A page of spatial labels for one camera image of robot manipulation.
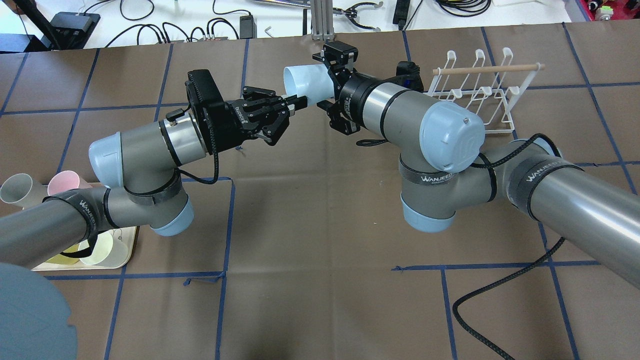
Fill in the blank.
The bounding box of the yellow plastic cup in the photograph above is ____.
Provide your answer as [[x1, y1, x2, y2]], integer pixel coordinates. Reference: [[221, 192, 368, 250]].
[[46, 243, 89, 265]]

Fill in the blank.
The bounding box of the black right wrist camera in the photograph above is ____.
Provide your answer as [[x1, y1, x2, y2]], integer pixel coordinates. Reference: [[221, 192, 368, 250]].
[[395, 61, 425, 92]]

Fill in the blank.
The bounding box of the light blue plastic cup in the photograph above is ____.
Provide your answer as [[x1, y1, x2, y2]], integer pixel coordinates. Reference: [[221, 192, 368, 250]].
[[283, 64, 335, 107]]

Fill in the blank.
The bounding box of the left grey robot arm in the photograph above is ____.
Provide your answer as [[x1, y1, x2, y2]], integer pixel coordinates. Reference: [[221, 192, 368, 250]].
[[1, 79, 307, 269]]

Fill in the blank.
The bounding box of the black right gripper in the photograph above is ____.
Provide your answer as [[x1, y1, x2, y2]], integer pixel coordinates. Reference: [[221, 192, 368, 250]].
[[314, 42, 381, 135]]

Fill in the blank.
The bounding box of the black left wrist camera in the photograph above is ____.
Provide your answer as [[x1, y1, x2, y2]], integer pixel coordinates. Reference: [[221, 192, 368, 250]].
[[185, 69, 226, 119]]

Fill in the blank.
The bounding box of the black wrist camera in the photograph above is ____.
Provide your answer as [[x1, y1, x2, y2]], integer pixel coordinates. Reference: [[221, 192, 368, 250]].
[[185, 69, 226, 119], [395, 61, 425, 92]]

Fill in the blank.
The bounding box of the cream tray with rabbit print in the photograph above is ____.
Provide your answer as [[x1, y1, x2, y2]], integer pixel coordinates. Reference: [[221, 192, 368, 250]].
[[32, 227, 138, 272]]

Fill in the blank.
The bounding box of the white wire cup rack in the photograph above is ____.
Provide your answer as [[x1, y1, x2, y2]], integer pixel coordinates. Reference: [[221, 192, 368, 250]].
[[425, 47, 546, 134]]

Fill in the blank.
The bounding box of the cream white plastic cup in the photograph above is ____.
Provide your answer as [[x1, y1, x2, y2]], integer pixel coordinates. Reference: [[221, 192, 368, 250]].
[[80, 230, 130, 268]]

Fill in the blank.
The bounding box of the aluminium frame post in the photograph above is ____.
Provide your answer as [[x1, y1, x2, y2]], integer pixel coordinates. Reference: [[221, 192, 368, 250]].
[[310, 0, 335, 41]]

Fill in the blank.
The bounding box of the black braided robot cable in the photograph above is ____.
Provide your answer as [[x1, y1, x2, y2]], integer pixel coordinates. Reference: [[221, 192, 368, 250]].
[[356, 132, 566, 360]]

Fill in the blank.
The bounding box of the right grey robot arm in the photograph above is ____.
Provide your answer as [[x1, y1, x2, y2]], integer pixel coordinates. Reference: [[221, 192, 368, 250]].
[[313, 41, 640, 287]]

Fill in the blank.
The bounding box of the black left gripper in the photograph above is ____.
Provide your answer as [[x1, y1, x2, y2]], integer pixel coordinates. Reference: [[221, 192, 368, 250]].
[[202, 86, 308, 153]]

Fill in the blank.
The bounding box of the grey plastic cup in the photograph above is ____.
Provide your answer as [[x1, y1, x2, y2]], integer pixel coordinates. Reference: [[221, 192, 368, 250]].
[[0, 173, 48, 208]]

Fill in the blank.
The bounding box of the pink plastic cup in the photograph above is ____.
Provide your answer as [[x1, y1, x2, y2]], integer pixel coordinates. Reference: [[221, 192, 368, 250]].
[[46, 170, 92, 196]]

